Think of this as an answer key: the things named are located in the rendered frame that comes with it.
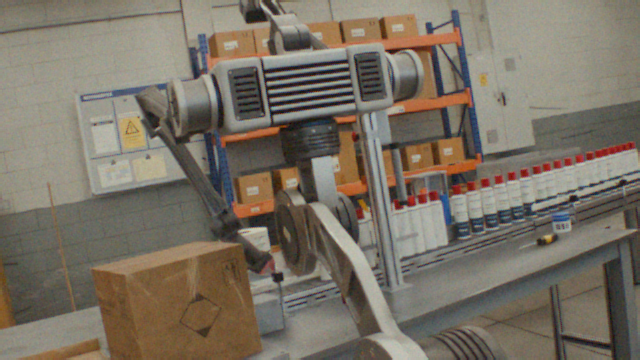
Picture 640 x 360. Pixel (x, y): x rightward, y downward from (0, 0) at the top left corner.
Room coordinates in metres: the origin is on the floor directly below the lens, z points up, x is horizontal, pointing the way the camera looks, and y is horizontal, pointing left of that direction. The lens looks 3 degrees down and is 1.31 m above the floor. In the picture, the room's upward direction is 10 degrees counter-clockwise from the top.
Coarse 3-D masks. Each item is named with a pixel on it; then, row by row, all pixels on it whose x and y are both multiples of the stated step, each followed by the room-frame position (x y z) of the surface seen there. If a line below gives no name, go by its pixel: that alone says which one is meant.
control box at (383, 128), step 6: (378, 114) 1.95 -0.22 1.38; (384, 114) 1.95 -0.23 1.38; (378, 120) 1.95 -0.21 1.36; (384, 120) 1.95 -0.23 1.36; (378, 126) 1.95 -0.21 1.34; (384, 126) 1.95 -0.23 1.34; (378, 132) 1.95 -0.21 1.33; (384, 132) 1.95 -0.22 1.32; (390, 132) 1.95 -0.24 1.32; (378, 138) 1.95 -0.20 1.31; (384, 138) 1.95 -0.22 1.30; (390, 138) 1.94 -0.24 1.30; (384, 144) 1.95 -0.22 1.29
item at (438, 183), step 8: (432, 176) 2.40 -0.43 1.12; (440, 176) 2.31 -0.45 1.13; (416, 184) 2.37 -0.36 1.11; (424, 184) 2.33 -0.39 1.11; (432, 184) 2.40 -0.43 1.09; (440, 184) 2.31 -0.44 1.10; (416, 192) 2.38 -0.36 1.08; (440, 192) 2.37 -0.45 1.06; (448, 192) 2.34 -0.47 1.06; (448, 224) 2.30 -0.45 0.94; (448, 232) 2.29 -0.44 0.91; (456, 232) 2.31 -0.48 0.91; (448, 240) 2.29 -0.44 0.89
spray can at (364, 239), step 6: (360, 210) 2.07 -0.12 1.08; (360, 216) 2.06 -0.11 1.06; (360, 222) 2.06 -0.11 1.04; (366, 222) 2.06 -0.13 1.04; (360, 228) 2.06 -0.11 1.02; (366, 228) 2.06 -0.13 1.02; (360, 234) 2.06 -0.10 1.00; (366, 234) 2.06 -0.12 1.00; (360, 240) 2.06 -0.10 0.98; (366, 240) 2.06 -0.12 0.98; (360, 246) 2.06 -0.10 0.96; (366, 252) 2.06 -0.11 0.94; (372, 252) 2.07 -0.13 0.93; (372, 258) 2.06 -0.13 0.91; (372, 264) 2.06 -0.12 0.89
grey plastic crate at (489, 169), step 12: (516, 156) 4.24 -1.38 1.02; (528, 156) 4.29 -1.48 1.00; (540, 156) 3.83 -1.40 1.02; (552, 156) 3.87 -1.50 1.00; (564, 156) 3.92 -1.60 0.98; (480, 168) 4.05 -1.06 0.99; (492, 168) 3.94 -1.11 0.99; (504, 168) 3.84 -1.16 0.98; (516, 168) 3.75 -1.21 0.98; (528, 168) 3.79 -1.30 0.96; (552, 168) 3.86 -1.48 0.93; (480, 180) 4.08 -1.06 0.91; (492, 180) 3.96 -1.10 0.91; (504, 180) 3.85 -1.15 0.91
